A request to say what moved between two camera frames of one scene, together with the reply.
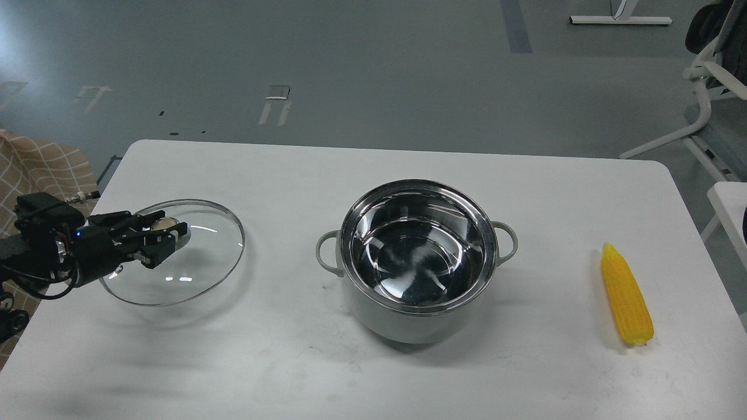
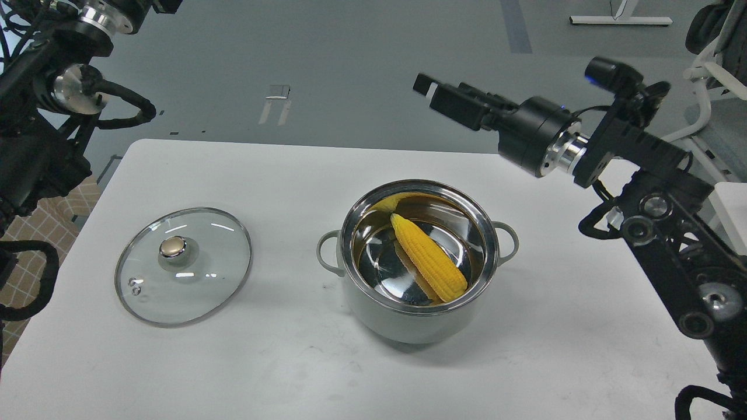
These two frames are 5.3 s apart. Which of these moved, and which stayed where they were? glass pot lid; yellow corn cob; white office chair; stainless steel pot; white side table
Moved: glass pot lid; yellow corn cob
Stayed: stainless steel pot; white office chair; white side table
